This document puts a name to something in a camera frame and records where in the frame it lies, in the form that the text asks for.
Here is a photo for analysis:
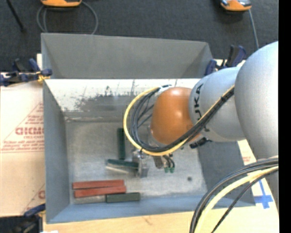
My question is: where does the red-brown flat block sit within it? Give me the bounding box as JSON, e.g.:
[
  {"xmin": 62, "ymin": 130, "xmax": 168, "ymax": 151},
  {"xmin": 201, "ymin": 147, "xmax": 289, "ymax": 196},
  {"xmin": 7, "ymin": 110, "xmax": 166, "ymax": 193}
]
[
  {"xmin": 73, "ymin": 185, "xmax": 127, "ymax": 199},
  {"xmin": 72, "ymin": 179, "xmax": 125, "ymax": 190}
]

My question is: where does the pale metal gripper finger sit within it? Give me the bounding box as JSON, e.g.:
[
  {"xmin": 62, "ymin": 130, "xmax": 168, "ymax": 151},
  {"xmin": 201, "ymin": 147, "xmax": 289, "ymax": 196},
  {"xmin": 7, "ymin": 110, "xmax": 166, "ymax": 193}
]
[
  {"xmin": 105, "ymin": 165, "xmax": 149, "ymax": 178},
  {"xmin": 132, "ymin": 150, "xmax": 146, "ymax": 166}
]

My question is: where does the brown cardboard board red print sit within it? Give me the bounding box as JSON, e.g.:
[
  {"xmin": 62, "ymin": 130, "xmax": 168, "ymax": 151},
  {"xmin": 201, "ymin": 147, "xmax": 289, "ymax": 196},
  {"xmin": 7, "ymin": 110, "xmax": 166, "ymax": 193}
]
[{"xmin": 0, "ymin": 79, "xmax": 47, "ymax": 218}]

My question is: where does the grey metal bin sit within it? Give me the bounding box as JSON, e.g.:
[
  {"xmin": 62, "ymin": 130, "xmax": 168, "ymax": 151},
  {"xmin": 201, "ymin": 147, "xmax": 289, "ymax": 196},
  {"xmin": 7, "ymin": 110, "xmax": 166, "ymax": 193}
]
[{"xmin": 40, "ymin": 32, "xmax": 257, "ymax": 224}]

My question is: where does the dark green flat block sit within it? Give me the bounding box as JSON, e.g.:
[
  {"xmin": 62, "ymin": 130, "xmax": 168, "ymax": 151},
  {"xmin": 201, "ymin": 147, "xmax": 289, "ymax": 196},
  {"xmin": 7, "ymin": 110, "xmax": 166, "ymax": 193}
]
[
  {"xmin": 116, "ymin": 128, "xmax": 126, "ymax": 161},
  {"xmin": 105, "ymin": 192, "xmax": 141, "ymax": 203},
  {"xmin": 107, "ymin": 159, "xmax": 139, "ymax": 168}
]

